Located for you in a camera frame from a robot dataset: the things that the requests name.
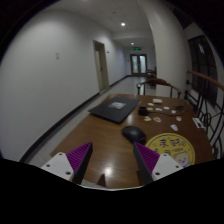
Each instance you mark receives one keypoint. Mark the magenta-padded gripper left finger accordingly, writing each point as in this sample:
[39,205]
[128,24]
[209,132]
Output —
[60,163]

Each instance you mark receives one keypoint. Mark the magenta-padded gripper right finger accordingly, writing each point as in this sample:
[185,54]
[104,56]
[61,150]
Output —
[165,164]

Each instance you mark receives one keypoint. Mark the black computer mouse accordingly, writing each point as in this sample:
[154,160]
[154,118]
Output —
[133,134]

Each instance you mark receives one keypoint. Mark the round yellow mouse pad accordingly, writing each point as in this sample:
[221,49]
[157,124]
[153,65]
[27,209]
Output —
[173,146]

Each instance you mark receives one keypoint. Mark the white figure sticker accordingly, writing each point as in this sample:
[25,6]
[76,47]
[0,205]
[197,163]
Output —
[174,127]

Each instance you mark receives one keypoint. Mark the peach and white sticker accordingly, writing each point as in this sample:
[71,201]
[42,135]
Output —
[157,119]

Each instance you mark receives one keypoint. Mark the red and white sticker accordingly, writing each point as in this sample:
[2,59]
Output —
[179,118]

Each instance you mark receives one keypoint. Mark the peach paw-shaped sticker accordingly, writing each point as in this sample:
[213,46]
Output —
[147,118]

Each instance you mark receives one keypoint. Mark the small white sticker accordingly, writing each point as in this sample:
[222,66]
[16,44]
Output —
[158,109]
[166,108]
[173,112]
[150,104]

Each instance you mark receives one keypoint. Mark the white rectangular card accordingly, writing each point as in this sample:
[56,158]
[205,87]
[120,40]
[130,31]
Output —
[198,123]

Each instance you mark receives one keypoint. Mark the small peach sticker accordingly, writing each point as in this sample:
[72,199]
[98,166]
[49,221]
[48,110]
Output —
[150,109]

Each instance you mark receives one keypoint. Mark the small black box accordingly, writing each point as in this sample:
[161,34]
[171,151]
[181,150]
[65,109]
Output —
[143,111]

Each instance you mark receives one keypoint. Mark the small white box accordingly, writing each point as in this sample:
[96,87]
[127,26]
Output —
[157,100]

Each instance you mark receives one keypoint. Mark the black closed laptop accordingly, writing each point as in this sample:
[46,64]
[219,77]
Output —
[111,111]

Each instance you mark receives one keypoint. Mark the black railing with wooden handrail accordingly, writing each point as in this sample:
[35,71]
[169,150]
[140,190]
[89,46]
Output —
[208,100]

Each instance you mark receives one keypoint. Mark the wooden armchair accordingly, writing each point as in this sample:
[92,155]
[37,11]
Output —
[151,72]
[160,81]

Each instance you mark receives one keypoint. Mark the glass double door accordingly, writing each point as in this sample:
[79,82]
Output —
[138,64]

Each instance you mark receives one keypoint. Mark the dark framed window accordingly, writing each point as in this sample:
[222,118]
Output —
[201,66]

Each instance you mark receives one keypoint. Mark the pale single door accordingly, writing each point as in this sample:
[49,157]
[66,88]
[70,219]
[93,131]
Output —
[101,66]

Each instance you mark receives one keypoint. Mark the green exit sign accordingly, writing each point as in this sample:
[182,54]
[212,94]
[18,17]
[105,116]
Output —
[137,48]

